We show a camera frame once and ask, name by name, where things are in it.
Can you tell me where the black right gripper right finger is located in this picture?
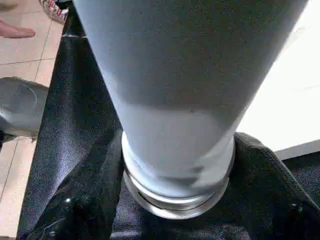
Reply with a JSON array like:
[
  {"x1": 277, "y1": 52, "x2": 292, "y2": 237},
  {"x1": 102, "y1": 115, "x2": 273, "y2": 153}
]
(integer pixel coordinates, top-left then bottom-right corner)
[{"x1": 227, "y1": 132, "x2": 320, "y2": 240}]

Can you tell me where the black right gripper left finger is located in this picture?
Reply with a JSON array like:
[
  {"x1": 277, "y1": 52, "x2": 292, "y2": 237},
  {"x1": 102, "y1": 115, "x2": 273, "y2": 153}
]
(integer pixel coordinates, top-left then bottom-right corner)
[{"x1": 30, "y1": 130, "x2": 126, "y2": 240}]

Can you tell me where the white plastic table top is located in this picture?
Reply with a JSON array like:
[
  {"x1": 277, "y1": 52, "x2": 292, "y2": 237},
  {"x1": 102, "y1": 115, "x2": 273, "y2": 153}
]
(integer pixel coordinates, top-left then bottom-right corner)
[{"x1": 235, "y1": 0, "x2": 320, "y2": 161}]

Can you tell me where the white plastic table leg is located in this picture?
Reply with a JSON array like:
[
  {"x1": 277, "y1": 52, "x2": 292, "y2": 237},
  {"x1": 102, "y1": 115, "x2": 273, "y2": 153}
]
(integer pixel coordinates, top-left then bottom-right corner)
[{"x1": 72, "y1": 0, "x2": 308, "y2": 221}]

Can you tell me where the black work mat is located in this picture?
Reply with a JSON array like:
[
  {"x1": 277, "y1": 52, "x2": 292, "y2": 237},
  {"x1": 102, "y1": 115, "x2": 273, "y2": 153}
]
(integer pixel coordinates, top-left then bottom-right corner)
[{"x1": 17, "y1": 5, "x2": 320, "y2": 240}]

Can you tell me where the bare human foot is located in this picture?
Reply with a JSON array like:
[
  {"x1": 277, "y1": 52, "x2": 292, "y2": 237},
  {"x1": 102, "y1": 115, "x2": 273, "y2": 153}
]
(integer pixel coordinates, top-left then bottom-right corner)
[{"x1": 0, "y1": 20, "x2": 37, "y2": 40}]

